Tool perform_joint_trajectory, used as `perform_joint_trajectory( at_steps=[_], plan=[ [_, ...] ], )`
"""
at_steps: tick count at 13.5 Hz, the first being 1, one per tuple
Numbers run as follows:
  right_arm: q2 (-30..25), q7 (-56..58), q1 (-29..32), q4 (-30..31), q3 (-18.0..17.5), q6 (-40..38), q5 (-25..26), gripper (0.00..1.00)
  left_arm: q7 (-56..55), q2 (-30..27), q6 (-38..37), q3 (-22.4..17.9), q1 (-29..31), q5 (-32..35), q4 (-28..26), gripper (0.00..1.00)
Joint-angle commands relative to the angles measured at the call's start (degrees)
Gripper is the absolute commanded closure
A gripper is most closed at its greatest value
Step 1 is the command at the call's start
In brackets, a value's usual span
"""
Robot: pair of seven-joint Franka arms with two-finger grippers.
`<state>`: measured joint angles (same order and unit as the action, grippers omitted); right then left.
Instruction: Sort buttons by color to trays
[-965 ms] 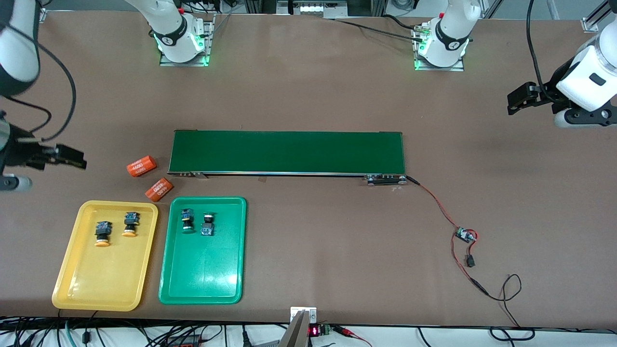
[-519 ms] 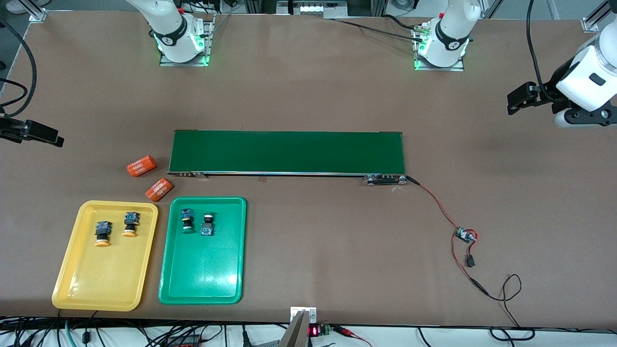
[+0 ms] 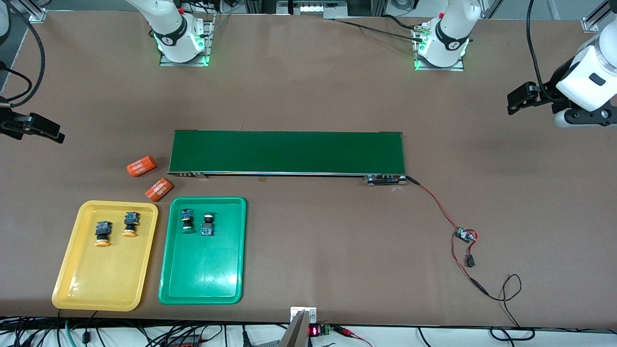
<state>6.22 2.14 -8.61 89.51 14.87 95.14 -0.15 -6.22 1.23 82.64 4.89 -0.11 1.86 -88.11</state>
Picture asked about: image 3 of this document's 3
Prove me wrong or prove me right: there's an orange cylinder with white print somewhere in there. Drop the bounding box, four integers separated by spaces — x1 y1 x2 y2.
126 155 158 178
145 177 174 202

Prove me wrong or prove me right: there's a yellow push button switch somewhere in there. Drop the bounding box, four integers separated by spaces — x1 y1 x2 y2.
121 212 141 238
94 221 113 248

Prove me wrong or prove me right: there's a yellow plastic tray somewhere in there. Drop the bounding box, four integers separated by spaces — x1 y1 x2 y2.
52 200 159 312

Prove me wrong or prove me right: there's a red black power lead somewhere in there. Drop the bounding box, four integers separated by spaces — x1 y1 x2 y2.
451 235 490 296

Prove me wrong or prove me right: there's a green plastic tray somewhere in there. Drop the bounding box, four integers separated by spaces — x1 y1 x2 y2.
158 196 247 306

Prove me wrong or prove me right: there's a green conveyor belt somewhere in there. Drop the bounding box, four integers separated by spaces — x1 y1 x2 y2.
167 129 408 187

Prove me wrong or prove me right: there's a red clip lead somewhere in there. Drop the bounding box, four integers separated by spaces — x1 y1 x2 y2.
333 325 374 347

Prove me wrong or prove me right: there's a grey metal bar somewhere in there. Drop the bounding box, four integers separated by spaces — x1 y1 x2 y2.
279 311 309 347

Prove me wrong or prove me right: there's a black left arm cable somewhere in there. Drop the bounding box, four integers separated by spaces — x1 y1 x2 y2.
525 0 562 97

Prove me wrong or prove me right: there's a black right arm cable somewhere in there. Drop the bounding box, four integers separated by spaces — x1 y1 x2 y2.
0 0 46 107

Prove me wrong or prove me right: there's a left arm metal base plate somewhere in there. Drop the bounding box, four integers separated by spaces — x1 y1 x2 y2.
412 24 466 72

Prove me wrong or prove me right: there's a red black motor wire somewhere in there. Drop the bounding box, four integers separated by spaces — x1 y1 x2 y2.
406 176 464 232

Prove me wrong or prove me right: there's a black cable to arm base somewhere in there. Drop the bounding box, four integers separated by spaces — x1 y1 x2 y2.
333 14 425 41

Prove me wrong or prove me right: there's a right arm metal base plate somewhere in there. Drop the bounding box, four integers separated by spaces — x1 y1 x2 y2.
159 13 215 67

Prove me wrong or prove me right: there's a thin black looped cable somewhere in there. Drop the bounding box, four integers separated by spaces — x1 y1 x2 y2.
488 274 523 328

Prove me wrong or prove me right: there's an aluminium frame rack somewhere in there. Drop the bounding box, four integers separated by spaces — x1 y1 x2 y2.
243 0 386 20

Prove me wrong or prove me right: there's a small metal mounting bracket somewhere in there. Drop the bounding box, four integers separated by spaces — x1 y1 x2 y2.
290 307 318 323

